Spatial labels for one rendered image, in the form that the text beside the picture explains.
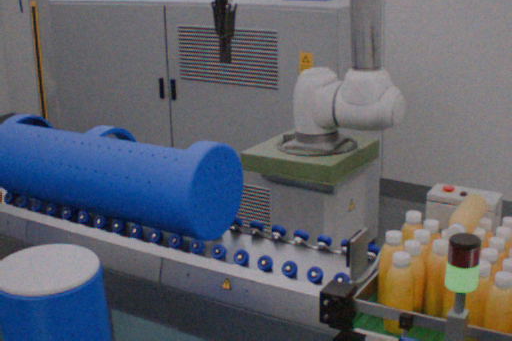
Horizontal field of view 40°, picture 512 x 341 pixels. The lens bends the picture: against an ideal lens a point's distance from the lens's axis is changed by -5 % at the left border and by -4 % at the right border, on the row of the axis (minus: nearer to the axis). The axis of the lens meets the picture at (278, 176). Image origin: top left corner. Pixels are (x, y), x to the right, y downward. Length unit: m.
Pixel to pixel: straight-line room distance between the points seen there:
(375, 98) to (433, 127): 2.40
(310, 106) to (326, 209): 0.35
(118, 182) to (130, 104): 2.29
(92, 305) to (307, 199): 0.99
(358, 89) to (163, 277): 0.87
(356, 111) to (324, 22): 1.16
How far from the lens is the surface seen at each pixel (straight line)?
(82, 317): 1.81
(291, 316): 1.94
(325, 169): 2.37
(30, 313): 1.78
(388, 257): 1.80
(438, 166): 4.83
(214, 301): 2.07
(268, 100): 3.76
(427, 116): 4.77
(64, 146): 2.32
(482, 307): 1.70
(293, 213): 2.57
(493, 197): 2.07
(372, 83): 2.38
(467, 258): 1.38
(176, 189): 2.00
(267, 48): 3.70
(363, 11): 2.37
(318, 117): 2.48
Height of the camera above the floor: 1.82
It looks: 19 degrees down
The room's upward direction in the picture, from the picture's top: 1 degrees counter-clockwise
